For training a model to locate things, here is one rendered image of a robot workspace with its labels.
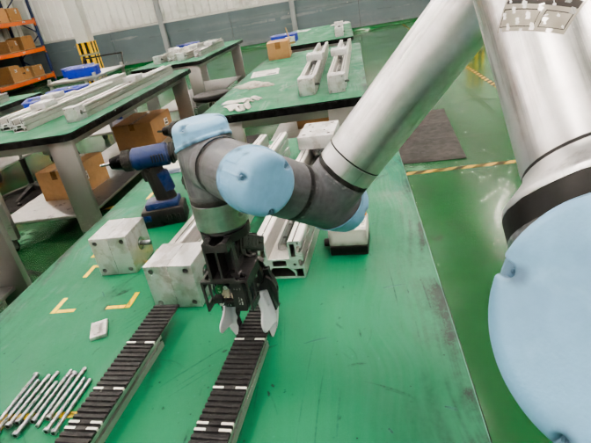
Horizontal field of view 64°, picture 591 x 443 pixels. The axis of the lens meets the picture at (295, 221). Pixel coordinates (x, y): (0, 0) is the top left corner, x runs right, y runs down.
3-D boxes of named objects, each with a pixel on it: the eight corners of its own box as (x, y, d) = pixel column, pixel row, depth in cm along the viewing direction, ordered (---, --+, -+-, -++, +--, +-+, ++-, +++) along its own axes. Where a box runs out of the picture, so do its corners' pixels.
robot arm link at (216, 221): (201, 188, 69) (254, 184, 67) (208, 216, 71) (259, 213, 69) (181, 211, 62) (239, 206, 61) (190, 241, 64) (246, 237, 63)
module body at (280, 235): (306, 277, 94) (300, 240, 90) (259, 279, 96) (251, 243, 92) (343, 149, 164) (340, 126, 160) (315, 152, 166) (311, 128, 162)
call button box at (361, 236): (368, 254, 98) (366, 228, 95) (323, 256, 100) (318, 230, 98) (370, 236, 105) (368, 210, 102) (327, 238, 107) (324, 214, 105)
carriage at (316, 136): (335, 156, 141) (332, 134, 138) (300, 159, 144) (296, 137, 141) (340, 140, 155) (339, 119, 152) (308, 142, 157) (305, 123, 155)
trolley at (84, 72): (120, 154, 531) (90, 61, 488) (75, 161, 535) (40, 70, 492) (148, 130, 624) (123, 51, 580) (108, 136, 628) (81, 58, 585)
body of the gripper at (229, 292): (207, 315, 68) (186, 243, 63) (225, 282, 76) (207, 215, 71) (257, 315, 67) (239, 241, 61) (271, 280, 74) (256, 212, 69)
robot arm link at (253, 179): (329, 169, 55) (279, 154, 63) (250, 140, 48) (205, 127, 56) (307, 232, 55) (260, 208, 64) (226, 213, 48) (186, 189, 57)
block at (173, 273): (214, 306, 90) (202, 265, 86) (156, 308, 93) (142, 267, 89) (229, 279, 98) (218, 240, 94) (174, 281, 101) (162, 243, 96)
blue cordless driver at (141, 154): (191, 221, 128) (170, 144, 119) (120, 235, 128) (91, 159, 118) (193, 210, 135) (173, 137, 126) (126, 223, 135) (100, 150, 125)
